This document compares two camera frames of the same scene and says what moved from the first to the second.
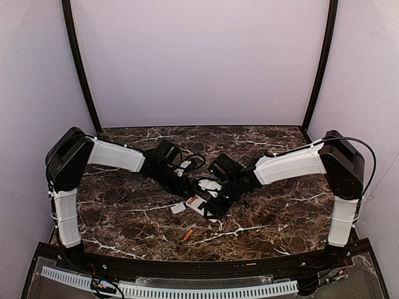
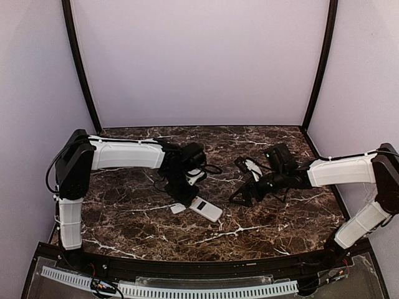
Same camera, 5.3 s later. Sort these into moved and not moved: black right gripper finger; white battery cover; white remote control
Moved: black right gripper finger
Not moved: white battery cover; white remote control
